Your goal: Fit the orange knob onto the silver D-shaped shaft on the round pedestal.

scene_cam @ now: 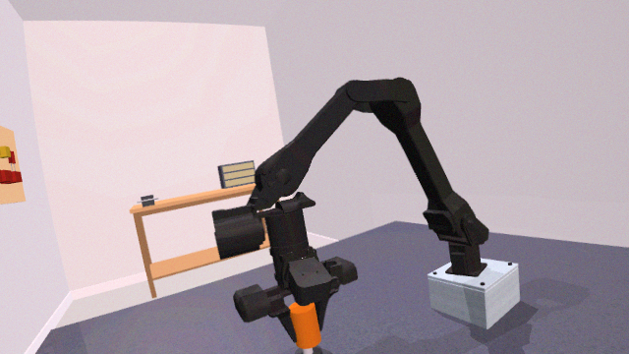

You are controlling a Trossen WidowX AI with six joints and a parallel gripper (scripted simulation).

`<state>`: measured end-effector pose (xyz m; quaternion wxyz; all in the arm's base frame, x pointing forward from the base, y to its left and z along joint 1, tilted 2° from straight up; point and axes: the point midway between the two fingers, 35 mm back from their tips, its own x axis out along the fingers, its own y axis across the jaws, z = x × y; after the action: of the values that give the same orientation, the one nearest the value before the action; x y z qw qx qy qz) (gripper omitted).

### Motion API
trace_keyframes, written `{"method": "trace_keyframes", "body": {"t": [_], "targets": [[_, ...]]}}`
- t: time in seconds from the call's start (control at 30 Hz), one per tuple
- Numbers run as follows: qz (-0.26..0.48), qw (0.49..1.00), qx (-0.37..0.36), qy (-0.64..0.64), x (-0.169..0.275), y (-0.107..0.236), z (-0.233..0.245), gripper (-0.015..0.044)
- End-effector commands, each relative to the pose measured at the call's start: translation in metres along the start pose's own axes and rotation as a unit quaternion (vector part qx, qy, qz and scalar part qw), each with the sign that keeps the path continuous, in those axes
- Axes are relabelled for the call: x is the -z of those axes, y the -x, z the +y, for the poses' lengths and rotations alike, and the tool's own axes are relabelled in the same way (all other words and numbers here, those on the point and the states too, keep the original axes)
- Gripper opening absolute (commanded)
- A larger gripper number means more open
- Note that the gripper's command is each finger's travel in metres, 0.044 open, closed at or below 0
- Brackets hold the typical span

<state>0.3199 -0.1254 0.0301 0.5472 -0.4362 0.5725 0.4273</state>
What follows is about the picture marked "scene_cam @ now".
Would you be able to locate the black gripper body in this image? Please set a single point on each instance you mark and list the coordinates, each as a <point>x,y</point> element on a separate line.
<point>253,303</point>

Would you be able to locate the orange knob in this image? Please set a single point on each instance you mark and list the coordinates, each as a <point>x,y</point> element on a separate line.
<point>305,324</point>

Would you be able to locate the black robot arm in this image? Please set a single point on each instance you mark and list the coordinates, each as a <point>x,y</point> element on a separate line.
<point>396,105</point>

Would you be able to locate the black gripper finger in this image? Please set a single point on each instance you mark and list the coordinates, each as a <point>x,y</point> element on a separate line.
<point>320,308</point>
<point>285,318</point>

